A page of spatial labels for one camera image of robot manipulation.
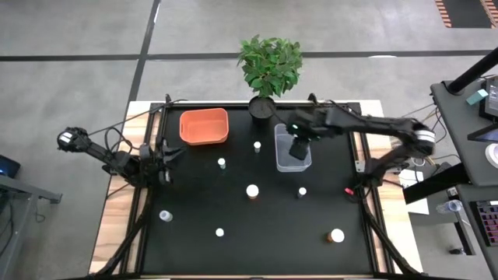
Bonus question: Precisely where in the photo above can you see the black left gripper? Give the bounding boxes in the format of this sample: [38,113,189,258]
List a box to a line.
[136,135,187,187]

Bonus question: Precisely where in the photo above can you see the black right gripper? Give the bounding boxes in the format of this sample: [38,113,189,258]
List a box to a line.
[286,108,334,161]

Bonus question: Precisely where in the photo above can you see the clear plastic bin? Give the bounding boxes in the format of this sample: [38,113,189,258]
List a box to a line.
[273,123,313,173]

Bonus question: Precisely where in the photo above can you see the orange plastic bin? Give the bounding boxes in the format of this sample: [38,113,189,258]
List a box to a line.
[179,107,230,146]

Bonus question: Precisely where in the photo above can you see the black plant pot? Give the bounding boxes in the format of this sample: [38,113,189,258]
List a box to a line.
[247,96,277,120]

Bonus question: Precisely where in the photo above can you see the artificial green leafy plant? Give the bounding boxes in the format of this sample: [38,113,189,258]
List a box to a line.
[237,34,303,99]

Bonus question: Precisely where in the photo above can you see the white sheet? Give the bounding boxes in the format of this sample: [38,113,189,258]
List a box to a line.
[398,169,430,215]

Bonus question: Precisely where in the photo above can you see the black beam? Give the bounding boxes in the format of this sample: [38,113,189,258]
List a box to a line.
[402,170,472,205]

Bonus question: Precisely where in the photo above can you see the grey metal desk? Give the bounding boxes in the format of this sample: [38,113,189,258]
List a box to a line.
[0,174,63,280]

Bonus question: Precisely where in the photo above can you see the grey side desk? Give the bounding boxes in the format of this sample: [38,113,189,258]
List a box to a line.
[430,75,498,187]

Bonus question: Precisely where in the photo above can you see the clear water bottle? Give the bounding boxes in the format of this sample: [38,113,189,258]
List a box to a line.
[435,199,463,215]

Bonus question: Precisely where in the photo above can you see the dark device blue light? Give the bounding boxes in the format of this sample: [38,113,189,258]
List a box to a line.
[0,154,21,179]

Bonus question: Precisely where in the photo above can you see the grey keyboard desk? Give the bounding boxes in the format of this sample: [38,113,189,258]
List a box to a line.
[454,182,498,280]

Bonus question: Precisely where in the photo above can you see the teal box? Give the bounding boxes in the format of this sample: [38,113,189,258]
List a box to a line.
[465,88,489,107]

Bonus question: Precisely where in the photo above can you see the dark tablet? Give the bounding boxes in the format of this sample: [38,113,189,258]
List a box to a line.
[466,124,498,143]

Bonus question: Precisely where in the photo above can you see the black pole stand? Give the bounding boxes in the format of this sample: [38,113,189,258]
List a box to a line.
[445,46,498,96]

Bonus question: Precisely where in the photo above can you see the white tape roll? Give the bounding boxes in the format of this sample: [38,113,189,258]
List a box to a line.
[485,142,498,169]

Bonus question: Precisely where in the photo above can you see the computer monitor blue screen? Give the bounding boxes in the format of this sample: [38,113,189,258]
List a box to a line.
[478,75,498,121]

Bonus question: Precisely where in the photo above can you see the backlit keyboard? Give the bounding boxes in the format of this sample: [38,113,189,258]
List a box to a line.
[470,199,498,247]

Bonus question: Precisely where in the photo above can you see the black mat orange striped edge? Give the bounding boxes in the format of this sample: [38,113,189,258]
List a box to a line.
[434,0,498,29]

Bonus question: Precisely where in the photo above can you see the black aluminium rig frame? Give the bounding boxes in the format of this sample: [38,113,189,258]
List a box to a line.
[89,99,423,280]

